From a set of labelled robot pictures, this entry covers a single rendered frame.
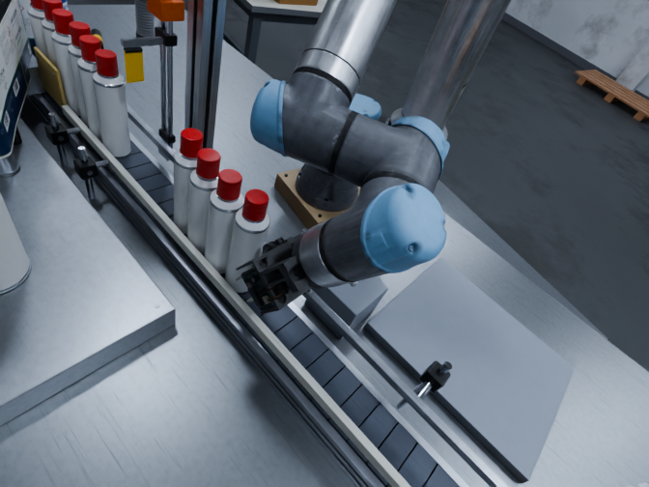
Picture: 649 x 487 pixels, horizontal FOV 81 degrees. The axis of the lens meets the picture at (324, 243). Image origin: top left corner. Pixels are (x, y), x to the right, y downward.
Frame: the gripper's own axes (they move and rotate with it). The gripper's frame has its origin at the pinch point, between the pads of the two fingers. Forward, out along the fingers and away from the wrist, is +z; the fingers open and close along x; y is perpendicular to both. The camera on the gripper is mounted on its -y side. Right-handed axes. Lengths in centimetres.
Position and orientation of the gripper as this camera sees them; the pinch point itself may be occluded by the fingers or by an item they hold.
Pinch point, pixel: (259, 278)
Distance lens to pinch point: 63.4
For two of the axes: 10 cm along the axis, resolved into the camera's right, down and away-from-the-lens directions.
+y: -6.6, 4.0, -6.3
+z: -5.9, 2.4, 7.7
